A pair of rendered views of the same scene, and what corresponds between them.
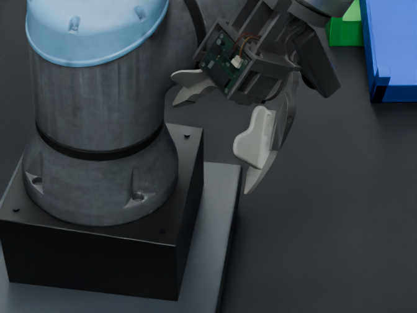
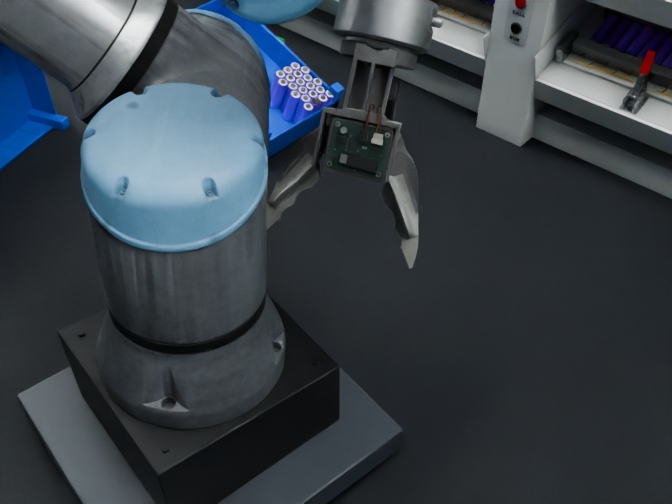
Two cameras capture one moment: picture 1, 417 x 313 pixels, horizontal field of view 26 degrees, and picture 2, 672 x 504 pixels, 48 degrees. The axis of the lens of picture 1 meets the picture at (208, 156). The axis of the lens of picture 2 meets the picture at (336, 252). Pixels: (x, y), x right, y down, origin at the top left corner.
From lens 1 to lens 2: 0.57 m
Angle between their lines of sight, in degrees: 35
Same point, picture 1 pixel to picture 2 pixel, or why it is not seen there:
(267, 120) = (398, 187)
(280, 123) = (412, 183)
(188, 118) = not seen: hidden behind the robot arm
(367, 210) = (350, 248)
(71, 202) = (230, 396)
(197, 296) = (348, 401)
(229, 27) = (346, 109)
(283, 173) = not seen: hidden behind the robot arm
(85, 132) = (232, 309)
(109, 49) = (251, 197)
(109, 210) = (267, 377)
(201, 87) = (290, 197)
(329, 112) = not seen: hidden behind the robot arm
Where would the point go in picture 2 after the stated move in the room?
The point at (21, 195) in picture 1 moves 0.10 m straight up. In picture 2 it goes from (151, 432) to (132, 366)
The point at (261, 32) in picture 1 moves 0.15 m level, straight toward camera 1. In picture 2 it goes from (371, 101) to (505, 175)
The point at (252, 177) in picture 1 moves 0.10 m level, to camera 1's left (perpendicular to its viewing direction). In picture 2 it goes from (411, 248) to (342, 304)
